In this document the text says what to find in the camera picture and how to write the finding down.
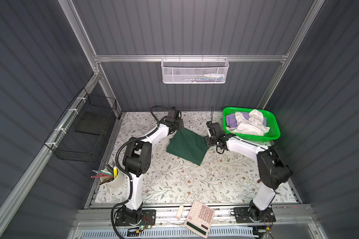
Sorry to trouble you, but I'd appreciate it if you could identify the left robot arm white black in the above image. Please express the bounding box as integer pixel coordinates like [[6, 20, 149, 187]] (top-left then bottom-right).
[[121, 106, 183, 222]]

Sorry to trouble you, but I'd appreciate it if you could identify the small white eraser block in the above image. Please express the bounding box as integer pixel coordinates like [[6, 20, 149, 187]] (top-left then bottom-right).
[[176, 205, 184, 220]]

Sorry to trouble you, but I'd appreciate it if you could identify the black corrugated cable hose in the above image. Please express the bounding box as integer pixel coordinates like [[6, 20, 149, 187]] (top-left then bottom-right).
[[110, 105, 170, 239]]

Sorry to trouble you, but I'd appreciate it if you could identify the white wire wall basket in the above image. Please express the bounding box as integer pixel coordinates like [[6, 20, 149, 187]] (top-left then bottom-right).
[[161, 58, 229, 84]]

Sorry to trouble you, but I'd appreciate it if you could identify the floral table mat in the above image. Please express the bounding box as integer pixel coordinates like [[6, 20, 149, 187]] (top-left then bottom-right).
[[91, 111, 297, 206]]

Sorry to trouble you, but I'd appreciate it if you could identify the dark green t shirt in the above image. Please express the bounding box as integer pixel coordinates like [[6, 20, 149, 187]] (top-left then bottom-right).
[[166, 128, 208, 166]]

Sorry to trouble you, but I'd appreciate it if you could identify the black wire wall basket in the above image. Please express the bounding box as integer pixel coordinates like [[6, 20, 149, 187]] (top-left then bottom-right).
[[44, 90, 117, 163]]

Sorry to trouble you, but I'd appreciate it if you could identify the green plastic laundry basket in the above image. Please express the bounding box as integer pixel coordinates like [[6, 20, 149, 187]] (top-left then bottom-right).
[[222, 107, 281, 142]]

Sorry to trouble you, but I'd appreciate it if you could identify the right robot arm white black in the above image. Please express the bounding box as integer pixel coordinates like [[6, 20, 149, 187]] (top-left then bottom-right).
[[205, 121, 293, 222]]

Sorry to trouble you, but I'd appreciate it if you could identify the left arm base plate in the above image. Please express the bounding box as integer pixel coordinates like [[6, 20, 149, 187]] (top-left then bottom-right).
[[114, 209, 157, 227]]

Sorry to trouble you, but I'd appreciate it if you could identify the pink white calculator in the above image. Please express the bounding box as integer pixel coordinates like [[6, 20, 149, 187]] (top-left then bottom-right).
[[184, 200, 215, 239]]

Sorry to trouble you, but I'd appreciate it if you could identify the white t shirt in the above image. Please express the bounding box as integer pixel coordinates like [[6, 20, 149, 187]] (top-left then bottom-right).
[[225, 110, 270, 136]]

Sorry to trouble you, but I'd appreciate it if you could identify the white pen cup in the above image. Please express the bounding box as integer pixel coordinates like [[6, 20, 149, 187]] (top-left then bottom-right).
[[91, 160, 126, 189]]

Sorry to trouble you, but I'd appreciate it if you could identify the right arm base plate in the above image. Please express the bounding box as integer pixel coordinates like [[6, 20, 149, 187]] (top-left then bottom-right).
[[230, 207, 276, 224]]

